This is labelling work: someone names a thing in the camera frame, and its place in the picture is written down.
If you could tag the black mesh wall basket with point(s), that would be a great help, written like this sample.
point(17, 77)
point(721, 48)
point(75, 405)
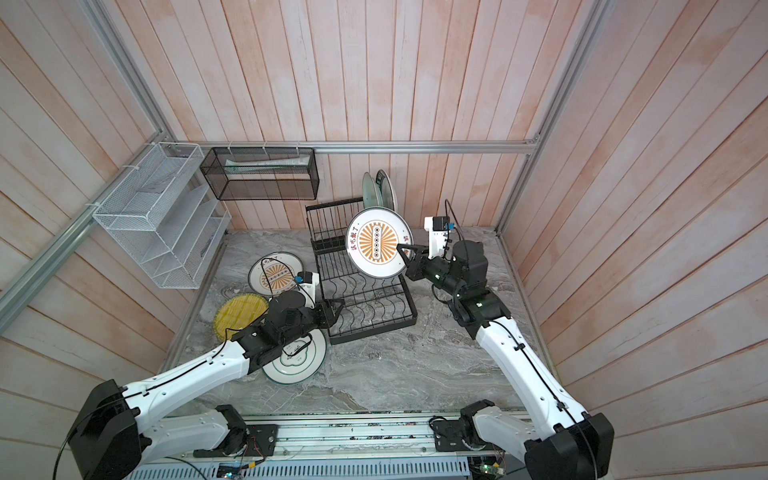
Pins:
point(261, 173)

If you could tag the white plate green clover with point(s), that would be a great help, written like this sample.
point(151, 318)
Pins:
point(298, 360)

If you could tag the mint green flower plate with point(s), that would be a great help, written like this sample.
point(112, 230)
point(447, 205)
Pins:
point(370, 192)

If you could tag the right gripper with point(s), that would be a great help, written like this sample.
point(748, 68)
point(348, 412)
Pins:
point(416, 266)

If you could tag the black two-tier dish rack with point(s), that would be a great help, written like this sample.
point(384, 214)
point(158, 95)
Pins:
point(371, 306)

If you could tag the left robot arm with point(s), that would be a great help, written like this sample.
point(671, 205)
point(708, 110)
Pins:
point(121, 427)

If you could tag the yellow round plate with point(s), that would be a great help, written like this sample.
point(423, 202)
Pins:
point(237, 313)

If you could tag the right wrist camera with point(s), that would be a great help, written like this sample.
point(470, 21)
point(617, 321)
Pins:
point(438, 229)

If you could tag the green rim white plate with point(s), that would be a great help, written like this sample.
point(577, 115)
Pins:
point(388, 196)

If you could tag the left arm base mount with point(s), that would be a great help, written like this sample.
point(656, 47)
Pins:
point(253, 440)

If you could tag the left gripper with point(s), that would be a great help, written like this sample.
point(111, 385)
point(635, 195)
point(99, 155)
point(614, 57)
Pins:
point(325, 310)

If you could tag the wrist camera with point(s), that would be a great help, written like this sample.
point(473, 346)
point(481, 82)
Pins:
point(307, 284)
point(438, 229)

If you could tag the orange sunburst plate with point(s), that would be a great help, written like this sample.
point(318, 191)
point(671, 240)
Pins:
point(371, 242)
point(274, 273)

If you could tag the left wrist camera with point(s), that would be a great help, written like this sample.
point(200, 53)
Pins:
point(307, 284)

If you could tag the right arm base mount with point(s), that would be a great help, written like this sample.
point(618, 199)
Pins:
point(457, 435)

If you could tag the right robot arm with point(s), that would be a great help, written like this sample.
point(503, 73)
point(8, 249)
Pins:
point(488, 321)

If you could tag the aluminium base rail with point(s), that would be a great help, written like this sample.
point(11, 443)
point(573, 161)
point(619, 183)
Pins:
point(407, 434)

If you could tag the white wire mesh shelf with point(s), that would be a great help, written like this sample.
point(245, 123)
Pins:
point(170, 224)

